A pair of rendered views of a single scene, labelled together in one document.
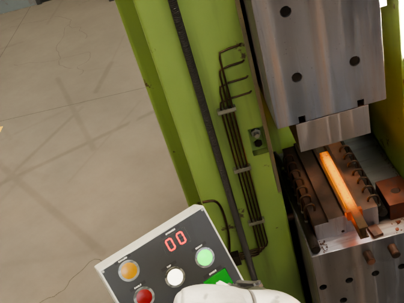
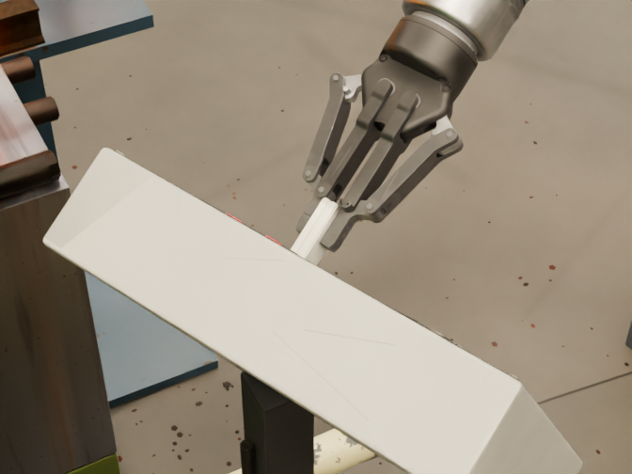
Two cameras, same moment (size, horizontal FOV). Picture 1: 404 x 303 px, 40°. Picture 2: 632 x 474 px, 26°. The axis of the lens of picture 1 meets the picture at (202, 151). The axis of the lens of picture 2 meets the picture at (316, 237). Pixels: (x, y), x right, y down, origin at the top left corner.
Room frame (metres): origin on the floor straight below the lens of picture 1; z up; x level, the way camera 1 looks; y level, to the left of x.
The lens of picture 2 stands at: (1.44, 0.72, 1.84)
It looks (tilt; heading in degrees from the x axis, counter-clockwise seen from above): 46 degrees down; 239
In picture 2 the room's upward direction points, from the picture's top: straight up
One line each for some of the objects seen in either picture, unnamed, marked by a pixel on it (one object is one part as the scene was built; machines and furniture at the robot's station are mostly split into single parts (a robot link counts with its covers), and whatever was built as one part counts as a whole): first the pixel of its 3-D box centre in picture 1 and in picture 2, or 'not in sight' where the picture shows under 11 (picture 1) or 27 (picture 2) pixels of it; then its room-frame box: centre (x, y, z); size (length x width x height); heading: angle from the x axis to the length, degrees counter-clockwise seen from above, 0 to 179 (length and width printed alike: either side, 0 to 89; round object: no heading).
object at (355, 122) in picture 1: (312, 92); not in sight; (1.42, -0.37, 1.32); 0.42 x 0.20 x 0.10; 177
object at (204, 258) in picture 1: (204, 257); not in sight; (1.12, 0.08, 1.09); 0.05 x 0.03 x 0.04; 87
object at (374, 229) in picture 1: (375, 231); not in sight; (1.18, -0.43, 0.92); 0.04 x 0.03 x 0.01; 5
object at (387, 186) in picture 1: (395, 197); not in sight; (1.26, -0.54, 0.95); 0.12 x 0.09 x 0.07; 177
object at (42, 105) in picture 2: (369, 257); (38, 112); (1.13, -0.39, 0.87); 0.04 x 0.03 x 0.03; 177
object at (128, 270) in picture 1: (128, 270); not in sight; (1.09, 0.28, 1.16); 0.05 x 0.03 x 0.04; 87
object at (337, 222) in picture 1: (326, 181); not in sight; (1.42, -0.37, 0.96); 0.42 x 0.20 x 0.09; 177
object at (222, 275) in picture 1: (219, 285); not in sight; (1.08, 0.07, 1.00); 0.07 x 0.05 x 0.07; 112
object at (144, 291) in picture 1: (143, 297); not in sight; (1.05, 0.27, 1.09); 0.05 x 0.03 x 0.04; 87
